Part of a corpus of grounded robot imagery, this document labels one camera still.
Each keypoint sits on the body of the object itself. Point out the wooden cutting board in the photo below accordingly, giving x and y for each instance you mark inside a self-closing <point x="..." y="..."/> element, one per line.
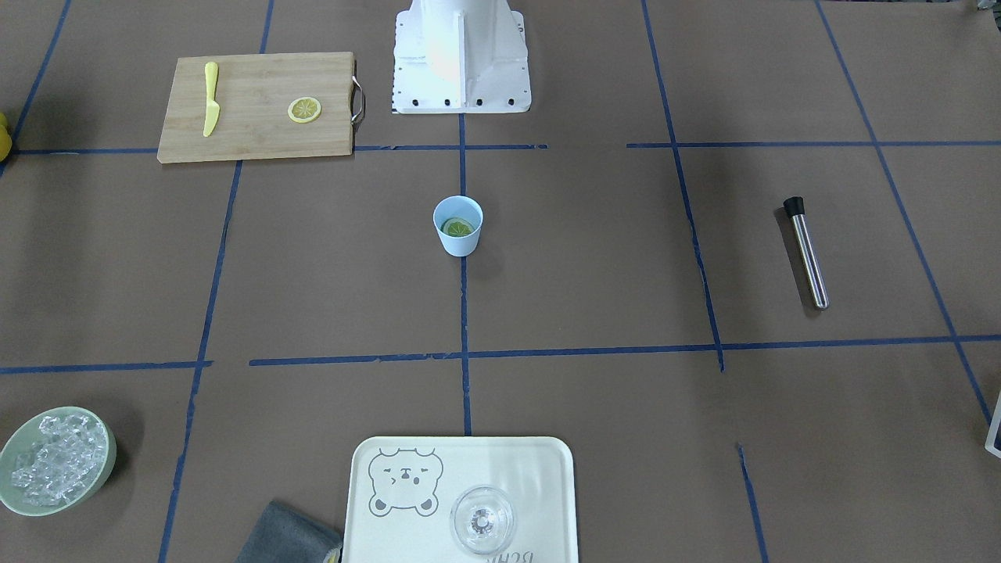
<point x="254" y="92"/>

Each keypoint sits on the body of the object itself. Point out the yellow plastic knife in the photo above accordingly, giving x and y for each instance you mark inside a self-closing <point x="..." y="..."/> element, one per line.
<point x="212" y="107"/>

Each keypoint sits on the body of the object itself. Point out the light blue paper cup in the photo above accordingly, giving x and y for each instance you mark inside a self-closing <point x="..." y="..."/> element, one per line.
<point x="459" y="206"/>

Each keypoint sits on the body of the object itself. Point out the yellow lemon slice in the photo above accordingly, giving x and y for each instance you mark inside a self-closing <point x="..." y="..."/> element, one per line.
<point x="457" y="227"/>

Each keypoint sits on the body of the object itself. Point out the white cup rack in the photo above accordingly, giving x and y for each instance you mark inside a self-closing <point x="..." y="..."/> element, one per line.
<point x="992" y="438"/>

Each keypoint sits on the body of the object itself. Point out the cream bear tray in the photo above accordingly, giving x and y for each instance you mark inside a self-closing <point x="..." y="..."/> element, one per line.
<point x="402" y="490"/>

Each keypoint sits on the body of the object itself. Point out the green bowl of ice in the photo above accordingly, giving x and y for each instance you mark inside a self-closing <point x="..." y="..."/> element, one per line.
<point x="55" y="461"/>

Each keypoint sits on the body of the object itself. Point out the steel muddler black tip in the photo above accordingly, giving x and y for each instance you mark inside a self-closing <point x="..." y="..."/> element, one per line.
<point x="795" y="210"/>

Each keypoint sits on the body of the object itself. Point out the grey folded cloth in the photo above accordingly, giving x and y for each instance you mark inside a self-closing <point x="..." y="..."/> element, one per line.
<point x="283" y="534"/>

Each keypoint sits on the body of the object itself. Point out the clear wine glass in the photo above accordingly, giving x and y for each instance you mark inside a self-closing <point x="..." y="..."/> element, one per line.
<point x="483" y="521"/>

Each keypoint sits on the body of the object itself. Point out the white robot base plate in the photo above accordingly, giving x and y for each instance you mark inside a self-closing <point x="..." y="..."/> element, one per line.
<point x="460" y="57"/>

